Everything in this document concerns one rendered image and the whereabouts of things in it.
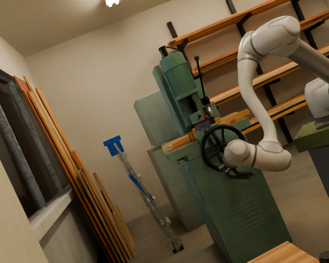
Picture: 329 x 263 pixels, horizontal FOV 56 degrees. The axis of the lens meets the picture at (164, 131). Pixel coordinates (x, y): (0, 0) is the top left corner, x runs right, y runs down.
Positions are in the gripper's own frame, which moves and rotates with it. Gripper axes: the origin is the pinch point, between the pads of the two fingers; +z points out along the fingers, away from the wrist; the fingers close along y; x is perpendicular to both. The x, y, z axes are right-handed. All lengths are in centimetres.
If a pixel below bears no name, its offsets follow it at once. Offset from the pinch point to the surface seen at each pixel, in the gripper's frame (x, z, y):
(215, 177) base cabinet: -2.5, 36.1, 1.5
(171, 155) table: -26.7, 26.9, 22.4
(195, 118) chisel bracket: -45, 33, -5
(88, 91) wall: -211, 223, 73
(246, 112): -36, 40, -41
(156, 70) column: -95, 38, 3
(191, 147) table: -25.9, 27.3, 8.0
